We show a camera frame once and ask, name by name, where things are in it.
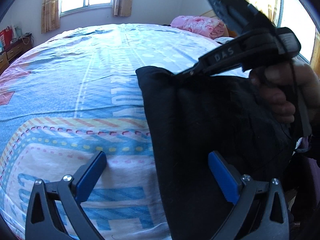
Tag charger with cables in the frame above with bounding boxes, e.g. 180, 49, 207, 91
21, 32, 35, 44

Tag patterned pink blue bed sheet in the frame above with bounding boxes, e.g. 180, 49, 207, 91
0, 23, 250, 240

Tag cream wooden bed headboard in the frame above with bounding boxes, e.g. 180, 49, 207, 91
199, 9, 240, 39

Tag brown wooden desk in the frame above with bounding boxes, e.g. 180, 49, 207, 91
0, 39, 32, 75

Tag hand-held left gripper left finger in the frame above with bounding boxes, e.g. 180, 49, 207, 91
25, 151, 108, 240

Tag person's dark clothing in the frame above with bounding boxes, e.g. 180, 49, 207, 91
287, 135, 320, 230

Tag pale teal bag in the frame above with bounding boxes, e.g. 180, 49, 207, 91
11, 25, 22, 40

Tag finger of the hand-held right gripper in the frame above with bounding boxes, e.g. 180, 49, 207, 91
174, 64, 242, 77
198, 42, 243, 73

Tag folded pink floral blanket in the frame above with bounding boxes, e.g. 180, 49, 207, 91
171, 15, 225, 40

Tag black pants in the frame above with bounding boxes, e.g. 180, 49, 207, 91
136, 66, 300, 240

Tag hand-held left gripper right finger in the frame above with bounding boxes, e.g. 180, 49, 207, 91
207, 151, 291, 240

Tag large bright window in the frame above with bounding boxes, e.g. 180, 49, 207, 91
277, 0, 316, 63

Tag person's right hand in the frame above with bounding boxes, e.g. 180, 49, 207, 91
249, 61, 320, 125

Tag red paper bag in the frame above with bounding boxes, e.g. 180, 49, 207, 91
0, 26, 13, 51

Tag grey patterned pillow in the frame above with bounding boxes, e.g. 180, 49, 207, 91
214, 36, 237, 47

